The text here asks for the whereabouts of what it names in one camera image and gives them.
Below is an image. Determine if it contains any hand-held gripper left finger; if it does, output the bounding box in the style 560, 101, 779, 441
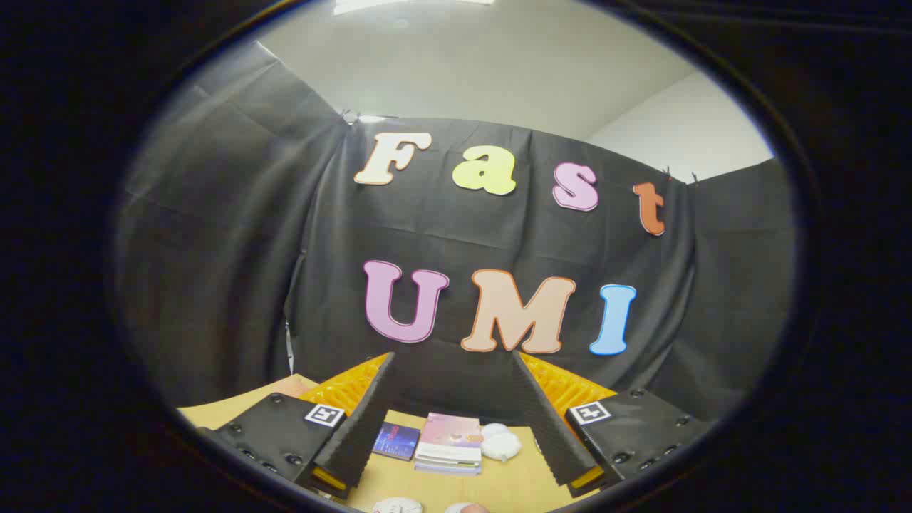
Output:
196, 351, 397, 499

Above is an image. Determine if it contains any large white soft object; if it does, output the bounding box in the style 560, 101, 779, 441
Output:
481, 432, 523, 462

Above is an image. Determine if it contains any pink lidded storage box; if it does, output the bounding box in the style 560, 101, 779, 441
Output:
414, 412, 484, 476

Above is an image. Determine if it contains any ceiling light panel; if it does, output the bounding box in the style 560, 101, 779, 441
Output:
333, 0, 494, 16

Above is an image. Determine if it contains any black backdrop cloth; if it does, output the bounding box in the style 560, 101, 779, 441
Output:
114, 39, 799, 428

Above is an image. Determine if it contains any dark blue booklet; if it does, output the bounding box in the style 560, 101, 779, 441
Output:
373, 422, 421, 461

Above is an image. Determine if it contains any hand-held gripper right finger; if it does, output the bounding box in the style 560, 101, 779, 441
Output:
509, 350, 715, 499

